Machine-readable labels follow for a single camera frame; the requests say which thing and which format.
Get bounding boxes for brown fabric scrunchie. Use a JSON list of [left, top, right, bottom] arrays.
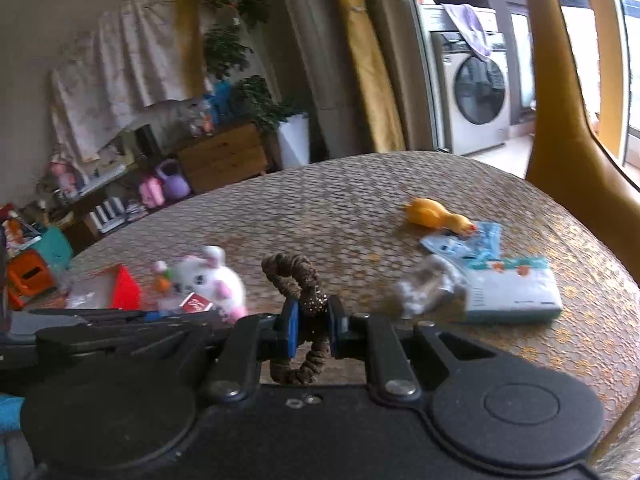
[[262, 252, 331, 386]]

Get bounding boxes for cotton swab packet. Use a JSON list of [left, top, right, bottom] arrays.
[[393, 255, 469, 318]]

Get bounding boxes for yellow rubber duck toy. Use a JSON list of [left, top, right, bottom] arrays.
[[405, 197, 476, 236]]

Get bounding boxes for blue gloved left hand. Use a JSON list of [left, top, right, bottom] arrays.
[[0, 393, 24, 434]]

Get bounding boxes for orange storage bin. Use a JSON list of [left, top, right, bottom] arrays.
[[6, 249, 54, 310]]

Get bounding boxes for white pink plush bunny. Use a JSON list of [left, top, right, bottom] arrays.
[[152, 246, 247, 323]]

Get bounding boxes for red tin box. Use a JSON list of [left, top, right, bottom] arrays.
[[65, 263, 142, 311]]

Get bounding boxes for teal storage bin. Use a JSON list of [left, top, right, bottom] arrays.
[[32, 226, 74, 273]]

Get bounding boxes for white teal tissue pack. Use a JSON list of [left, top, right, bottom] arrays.
[[463, 257, 563, 324]]

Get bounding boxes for gold lace tablecloth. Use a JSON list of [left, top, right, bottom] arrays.
[[29, 149, 640, 480]]

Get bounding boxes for blue wet wipe packet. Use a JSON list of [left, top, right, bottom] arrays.
[[420, 221, 502, 261]]

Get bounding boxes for purple kettlebell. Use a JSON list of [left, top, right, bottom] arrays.
[[156, 158, 191, 200]]

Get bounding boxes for pink toy case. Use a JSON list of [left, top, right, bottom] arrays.
[[139, 176, 165, 209]]

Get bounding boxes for wooden drawer cabinet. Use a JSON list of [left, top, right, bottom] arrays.
[[176, 122, 270, 194]]

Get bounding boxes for gold curtain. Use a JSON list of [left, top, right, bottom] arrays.
[[337, 0, 405, 153]]

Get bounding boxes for yellow chair back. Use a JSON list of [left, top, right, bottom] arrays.
[[526, 0, 639, 280]]

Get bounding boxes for floral draped cloth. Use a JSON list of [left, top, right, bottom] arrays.
[[50, 0, 206, 164]]

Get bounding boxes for white front-load washing machine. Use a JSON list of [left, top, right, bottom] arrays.
[[419, 3, 510, 155]]

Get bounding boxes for potted green plant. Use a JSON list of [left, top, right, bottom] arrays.
[[202, 0, 311, 169]]

